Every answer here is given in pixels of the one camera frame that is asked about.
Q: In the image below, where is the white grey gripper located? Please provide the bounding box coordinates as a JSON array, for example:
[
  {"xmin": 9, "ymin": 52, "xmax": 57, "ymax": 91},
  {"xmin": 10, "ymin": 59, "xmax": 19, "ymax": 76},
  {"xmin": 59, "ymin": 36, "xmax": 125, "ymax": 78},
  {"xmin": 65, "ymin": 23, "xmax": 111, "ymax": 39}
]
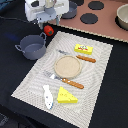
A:
[{"xmin": 25, "ymin": 0, "xmax": 69, "ymax": 30}]

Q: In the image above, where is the yellow toy butter block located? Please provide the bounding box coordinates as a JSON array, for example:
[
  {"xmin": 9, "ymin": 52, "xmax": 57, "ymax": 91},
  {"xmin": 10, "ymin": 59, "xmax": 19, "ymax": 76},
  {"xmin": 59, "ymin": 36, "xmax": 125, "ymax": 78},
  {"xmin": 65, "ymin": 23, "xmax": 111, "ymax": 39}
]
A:
[{"xmin": 74, "ymin": 44, "xmax": 93, "ymax": 55}]

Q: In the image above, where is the white toy fish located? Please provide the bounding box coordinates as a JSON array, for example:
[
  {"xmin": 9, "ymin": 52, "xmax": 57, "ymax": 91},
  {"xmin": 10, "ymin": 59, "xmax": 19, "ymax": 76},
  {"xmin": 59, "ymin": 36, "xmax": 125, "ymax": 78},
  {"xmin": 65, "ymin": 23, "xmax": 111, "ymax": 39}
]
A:
[{"xmin": 43, "ymin": 85, "xmax": 53, "ymax": 109}]

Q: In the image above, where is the yellow toy cheese wedge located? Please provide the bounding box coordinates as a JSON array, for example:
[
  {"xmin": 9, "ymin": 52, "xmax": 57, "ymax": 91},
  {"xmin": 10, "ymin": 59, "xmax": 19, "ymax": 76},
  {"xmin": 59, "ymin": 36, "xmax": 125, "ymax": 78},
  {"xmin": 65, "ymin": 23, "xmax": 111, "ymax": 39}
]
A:
[{"xmin": 57, "ymin": 87, "xmax": 78, "ymax": 103}]

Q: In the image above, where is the red toy tomato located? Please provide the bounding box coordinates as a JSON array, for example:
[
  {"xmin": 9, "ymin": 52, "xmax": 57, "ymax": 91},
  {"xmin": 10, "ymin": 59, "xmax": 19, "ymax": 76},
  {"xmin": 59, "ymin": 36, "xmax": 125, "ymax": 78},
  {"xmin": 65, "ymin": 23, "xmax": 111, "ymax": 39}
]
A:
[{"xmin": 44, "ymin": 25, "xmax": 54, "ymax": 36}]

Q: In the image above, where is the grey toy saucepan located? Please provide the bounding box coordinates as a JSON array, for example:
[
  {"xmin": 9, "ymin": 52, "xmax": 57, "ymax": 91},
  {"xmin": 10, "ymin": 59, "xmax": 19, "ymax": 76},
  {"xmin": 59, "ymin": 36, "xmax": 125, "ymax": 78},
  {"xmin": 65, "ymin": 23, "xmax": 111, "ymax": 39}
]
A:
[{"xmin": 62, "ymin": 1, "xmax": 77, "ymax": 19}]

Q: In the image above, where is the round wooden plate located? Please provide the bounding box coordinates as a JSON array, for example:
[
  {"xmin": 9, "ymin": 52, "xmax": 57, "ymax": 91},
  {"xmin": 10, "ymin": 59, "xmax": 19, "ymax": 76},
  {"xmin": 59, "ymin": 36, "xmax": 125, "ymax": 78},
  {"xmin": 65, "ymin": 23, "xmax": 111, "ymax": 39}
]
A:
[{"xmin": 54, "ymin": 55, "xmax": 82, "ymax": 78}]

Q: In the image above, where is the brown toy stove top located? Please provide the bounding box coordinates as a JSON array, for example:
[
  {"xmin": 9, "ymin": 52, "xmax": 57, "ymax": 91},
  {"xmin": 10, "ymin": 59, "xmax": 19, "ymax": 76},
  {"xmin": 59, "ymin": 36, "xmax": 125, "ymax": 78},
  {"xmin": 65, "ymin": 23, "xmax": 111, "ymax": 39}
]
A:
[{"xmin": 47, "ymin": 0, "xmax": 128, "ymax": 44}]

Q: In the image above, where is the woven beige placemat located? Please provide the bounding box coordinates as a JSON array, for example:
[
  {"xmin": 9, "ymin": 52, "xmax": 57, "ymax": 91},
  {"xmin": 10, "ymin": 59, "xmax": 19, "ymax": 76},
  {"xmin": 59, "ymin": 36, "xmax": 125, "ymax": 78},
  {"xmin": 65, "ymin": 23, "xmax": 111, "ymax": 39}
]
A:
[{"xmin": 12, "ymin": 31, "xmax": 112, "ymax": 128}]

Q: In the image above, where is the beige toy bowl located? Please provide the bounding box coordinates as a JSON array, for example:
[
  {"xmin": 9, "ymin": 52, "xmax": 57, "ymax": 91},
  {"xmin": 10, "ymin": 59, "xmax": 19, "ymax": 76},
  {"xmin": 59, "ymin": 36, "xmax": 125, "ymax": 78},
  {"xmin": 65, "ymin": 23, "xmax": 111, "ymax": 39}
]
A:
[{"xmin": 117, "ymin": 4, "xmax": 128, "ymax": 30}]

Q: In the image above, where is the grey two-handled toy pot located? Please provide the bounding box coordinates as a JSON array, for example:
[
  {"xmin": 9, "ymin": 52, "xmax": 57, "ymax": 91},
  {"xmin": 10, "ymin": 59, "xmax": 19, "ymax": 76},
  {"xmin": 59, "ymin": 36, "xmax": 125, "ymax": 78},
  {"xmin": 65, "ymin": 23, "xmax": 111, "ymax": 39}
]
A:
[{"xmin": 15, "ymin": 33, "xmax": 46, "ymax": 60}]

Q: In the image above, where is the toy fork orange handle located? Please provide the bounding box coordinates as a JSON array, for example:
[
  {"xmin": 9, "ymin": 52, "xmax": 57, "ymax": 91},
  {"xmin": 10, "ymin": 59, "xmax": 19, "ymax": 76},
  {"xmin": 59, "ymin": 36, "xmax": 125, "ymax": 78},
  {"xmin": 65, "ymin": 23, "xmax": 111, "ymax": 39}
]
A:
[{"xmin": 43, "ymin": 71, "xmax": 84, "ymax": 89}]

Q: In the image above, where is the toy knife orange handle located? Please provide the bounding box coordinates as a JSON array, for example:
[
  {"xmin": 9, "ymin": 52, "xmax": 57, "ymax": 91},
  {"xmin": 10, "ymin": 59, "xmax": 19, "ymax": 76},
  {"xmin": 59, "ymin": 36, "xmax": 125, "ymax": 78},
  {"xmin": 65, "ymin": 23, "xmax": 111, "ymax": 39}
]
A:
[{"xmin": 56, "ymin": 49, "xmax": 96, "ymax": 63}]

